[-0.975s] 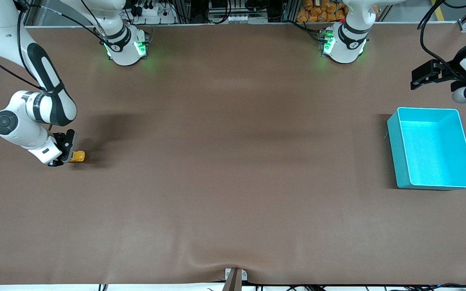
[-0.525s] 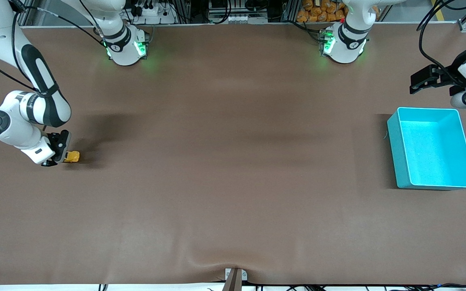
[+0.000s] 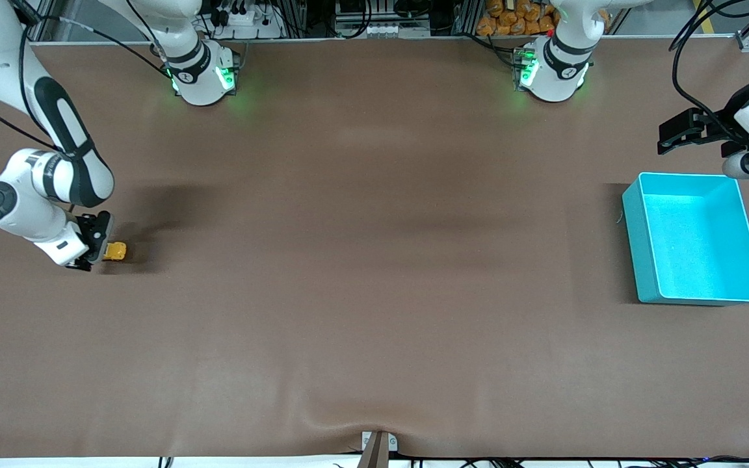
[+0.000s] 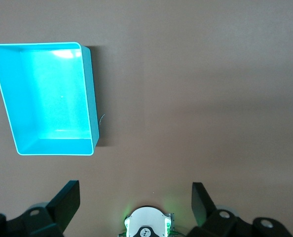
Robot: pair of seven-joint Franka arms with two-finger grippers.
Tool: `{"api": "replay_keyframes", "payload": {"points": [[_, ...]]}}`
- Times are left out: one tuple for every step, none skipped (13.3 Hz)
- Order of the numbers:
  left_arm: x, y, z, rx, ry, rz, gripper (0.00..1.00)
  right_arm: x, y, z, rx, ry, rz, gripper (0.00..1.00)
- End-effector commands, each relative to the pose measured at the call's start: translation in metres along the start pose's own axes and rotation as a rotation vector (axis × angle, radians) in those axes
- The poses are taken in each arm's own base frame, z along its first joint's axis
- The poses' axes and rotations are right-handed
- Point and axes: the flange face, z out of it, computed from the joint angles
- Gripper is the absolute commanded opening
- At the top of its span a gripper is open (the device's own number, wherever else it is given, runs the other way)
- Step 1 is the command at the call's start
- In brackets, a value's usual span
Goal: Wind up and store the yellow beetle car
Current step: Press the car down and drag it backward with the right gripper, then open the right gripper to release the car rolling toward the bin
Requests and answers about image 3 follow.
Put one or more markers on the bag of orange items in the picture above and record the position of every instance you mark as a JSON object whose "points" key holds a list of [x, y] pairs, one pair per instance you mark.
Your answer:
{"points": [[517, 18]]}

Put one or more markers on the teal plastic storage bin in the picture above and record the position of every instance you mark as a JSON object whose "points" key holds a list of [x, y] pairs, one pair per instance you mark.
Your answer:
{"points": [[699, 240]]}

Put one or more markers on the green lit controller board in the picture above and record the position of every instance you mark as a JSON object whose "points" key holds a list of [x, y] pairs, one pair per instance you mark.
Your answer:
{"points": [[524, 68]]}

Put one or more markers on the white power strip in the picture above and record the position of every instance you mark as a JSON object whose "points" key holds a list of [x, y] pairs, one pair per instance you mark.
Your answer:
{"points": [[244, 26]]}

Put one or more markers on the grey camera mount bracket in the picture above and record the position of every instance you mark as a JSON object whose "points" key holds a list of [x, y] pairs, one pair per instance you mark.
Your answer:
{"points": [[378, 448]]}

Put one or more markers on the yellow beetle toy car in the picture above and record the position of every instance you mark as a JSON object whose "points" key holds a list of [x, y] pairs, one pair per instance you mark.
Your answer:
{"points": [[116, 251]]}

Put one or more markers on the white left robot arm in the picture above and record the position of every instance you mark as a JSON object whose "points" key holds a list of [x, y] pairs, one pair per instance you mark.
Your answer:
{"points": [[556, 71]]}

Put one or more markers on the white connector block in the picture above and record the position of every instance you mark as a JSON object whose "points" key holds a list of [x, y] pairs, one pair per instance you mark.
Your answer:
{"points": [[391, 30]]}

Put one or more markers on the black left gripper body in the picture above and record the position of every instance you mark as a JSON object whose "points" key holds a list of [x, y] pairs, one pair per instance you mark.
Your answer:
{"points": [[718, 126]]}

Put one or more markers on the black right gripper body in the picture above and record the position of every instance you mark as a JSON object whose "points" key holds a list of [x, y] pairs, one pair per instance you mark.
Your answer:
{"points": [[97, 233]]}

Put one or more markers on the brown table mat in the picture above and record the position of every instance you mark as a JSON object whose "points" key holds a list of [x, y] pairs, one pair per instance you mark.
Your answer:
{"points": [[374, 292]]}

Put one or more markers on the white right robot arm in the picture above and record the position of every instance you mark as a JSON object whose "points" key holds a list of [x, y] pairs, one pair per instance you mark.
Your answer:
{"points": [[23, 201]]}

